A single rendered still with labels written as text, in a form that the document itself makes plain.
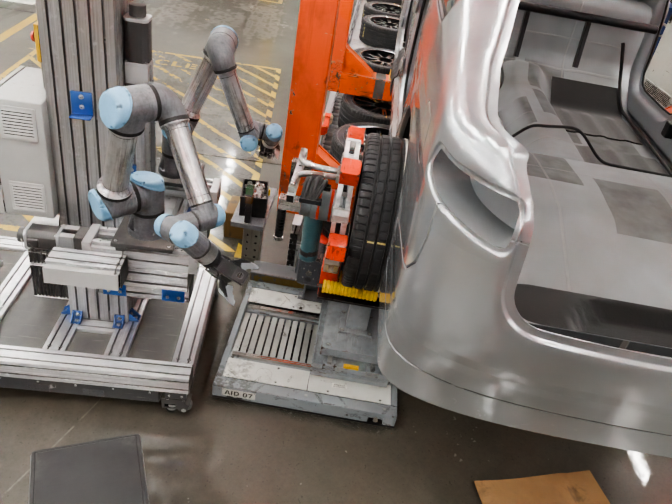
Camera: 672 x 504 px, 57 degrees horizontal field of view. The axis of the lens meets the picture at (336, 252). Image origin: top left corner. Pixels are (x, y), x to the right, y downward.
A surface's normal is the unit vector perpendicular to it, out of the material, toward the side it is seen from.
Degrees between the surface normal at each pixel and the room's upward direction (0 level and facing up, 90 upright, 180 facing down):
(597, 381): 96
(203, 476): 0
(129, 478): 0
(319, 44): 90
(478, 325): 90
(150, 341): 0
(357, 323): 90
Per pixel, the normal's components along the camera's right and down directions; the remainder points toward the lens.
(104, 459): 0.15, -0.82
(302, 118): -0.09, 0.54
